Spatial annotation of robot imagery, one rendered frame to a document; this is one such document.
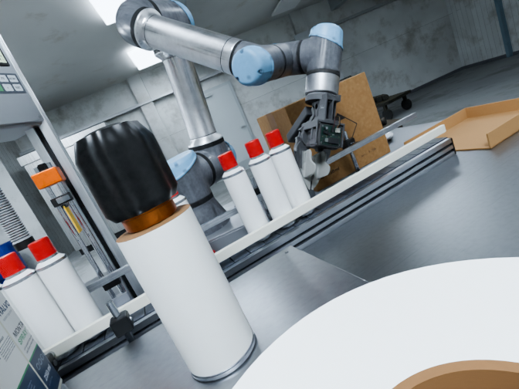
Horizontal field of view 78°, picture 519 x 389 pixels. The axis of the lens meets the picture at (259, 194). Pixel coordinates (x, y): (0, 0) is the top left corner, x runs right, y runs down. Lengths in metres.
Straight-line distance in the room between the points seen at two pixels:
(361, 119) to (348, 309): 0.93
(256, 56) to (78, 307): 0.57
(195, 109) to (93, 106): 7.59
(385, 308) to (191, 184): 0.78
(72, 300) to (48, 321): 0.05
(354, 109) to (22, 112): 0.84
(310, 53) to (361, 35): 8.98
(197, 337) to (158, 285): 0.07
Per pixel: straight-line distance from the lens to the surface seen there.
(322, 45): 0.77
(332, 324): 0.17
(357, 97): 1.08
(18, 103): 0.78
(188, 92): 1.00
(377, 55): 9.85
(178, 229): 0.35
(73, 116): 8.66
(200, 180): 0.92
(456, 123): 1.30
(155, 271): 0.36
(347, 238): 0.69
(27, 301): 0.69
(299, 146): 0.74
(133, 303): 0.66
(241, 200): 0.67
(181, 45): 0.80
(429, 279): 0.18
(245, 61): 0.69
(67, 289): 0.68
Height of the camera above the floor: 1.13
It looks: 13 degrees down
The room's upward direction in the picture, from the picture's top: 24 degrees counter-clockwise
